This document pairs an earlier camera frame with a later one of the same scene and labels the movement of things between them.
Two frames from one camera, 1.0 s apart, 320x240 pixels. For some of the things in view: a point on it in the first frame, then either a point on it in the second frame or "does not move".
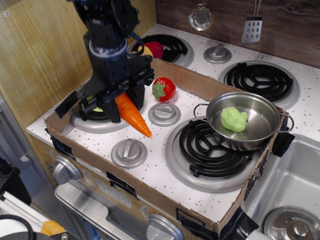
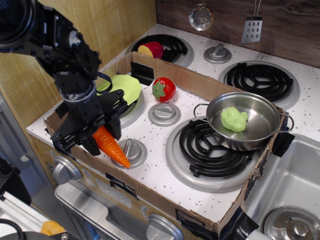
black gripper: x=113 y=71 -> x=82 y=110
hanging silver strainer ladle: x=201 y=17 does not move
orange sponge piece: x=51 y=227 does not move
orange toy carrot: x=129 y=111 -> x=111 y=145
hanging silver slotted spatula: x=252 y=28 does not move
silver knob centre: x=165 y=115 does not move
